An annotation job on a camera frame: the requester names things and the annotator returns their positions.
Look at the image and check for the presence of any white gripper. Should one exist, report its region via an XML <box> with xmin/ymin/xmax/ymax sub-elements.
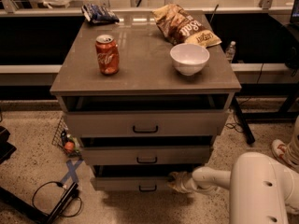
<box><xmin>167</xmin><ymin>172</ymin><xmax>219</xmax><ymax>195</ymax></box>

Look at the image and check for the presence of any grey bottom drawer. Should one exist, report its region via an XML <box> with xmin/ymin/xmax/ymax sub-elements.
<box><xmin>91</xmin><ymin>163</ymin><xmax>201</xmax><ymax>192</ymax></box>

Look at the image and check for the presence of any grey drawer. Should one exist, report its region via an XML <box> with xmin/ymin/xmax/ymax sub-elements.
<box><xmin>80</xmin><ymin>136</ymin><xmax>212</xmax><ymax>165</ymax></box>
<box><xmin>64</xmin><ymin>109</ymin><xmax>228</xmax><ymax>137</ymax></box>
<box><xmin>91</xmin><ymin>163</ymin><xmax>201</xmax><ymax>192</ymax></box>

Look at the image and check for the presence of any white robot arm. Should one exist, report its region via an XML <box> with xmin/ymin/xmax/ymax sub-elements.
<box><xmin>168</xmin><ymin>152</ymin><xmax>299</xmax><ymax>224</ymax></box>

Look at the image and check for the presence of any grey middle drawer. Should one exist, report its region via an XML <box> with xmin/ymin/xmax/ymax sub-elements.
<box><xmin>80</xmin><ymin>136</ymin><xmax>212</xmax><ymax>165</ymax></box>

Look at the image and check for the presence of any grey top drawer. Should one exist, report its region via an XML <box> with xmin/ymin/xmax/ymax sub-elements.
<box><xmin>64</xmin><ymin>109</ymin><xmax>228</xmax><ymax>137</ymax></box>

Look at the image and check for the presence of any grey drawer cabinet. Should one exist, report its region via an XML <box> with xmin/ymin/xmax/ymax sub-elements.
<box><xmin>50</xmin><ymin>10</ymin><xmax>242</xmax><ymax>185</ymax></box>

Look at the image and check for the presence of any black table leg right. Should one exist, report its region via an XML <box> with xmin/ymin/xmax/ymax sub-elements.
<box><xmin>232</xmin><ymin>97</ymin><xmax>255</xmax><ymax>146</ymax></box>

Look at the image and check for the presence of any white orange sneaker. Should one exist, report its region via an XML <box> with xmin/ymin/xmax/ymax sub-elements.
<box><xmin>272</xmin><ymin>139</ymin><xmax>299</xmax><ymax>172</ymax></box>

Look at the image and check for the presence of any beige trouser leg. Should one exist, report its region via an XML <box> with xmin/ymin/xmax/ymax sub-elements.
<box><xmin>285</xmin><ymin>116</ymin><xmax>299</xmax><ymax>170</ymax></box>

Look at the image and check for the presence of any white bowl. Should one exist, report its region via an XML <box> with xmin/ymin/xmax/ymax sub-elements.
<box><xmin>170</xmin><ymin>43</ymin><xmax>210</xmax><ymax>76</ymax></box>

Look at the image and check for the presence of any clear plastic water bottle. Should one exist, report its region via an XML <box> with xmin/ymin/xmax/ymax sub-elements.
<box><xmin>225</xmin><ymin>41</ymin><xmax>236</xmax><ymax>63</ymax></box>

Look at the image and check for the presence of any red soda can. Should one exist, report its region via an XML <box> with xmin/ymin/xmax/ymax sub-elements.
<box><xmin>95</xmin><ymin>35</ymin><xmax>120</xmax><ymax>76</ymax></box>

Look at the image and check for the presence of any brown chip bag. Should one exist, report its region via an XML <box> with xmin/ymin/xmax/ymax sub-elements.
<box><xmin>152</xmin><ymin>4</ymin><xmax>221</xmax><ymax>48</ymax></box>

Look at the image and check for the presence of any black stand leg left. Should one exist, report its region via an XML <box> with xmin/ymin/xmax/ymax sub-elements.
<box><xmin>0</xmin><ymin>181</ymin><xmax>78</xmax><ymax>224</ymax></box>

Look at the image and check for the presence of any black object left edge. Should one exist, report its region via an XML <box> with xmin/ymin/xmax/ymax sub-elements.
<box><xmin>0</xmin><ymin>126</ymin><xmax>17</xmax><ymax>164</ymax></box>

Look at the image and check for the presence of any blue snack bag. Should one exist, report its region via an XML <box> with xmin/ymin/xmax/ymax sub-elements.
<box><xmin>81</xmin><ymin>4</ymin><xmax>120</xmax><ymax>24</ymax></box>

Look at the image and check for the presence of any wire basket with items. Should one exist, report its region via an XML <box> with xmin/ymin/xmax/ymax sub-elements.
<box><xmin>51</xmin><ymin>118</ymin><xmax>80</xmax><ymax>157</ymax></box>

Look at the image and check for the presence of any black cable on floor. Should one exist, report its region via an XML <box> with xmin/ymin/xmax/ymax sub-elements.
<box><xmin>31</xmin><ymin>180</ymin><xmax>84</xmax><ymax>218</ymax></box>

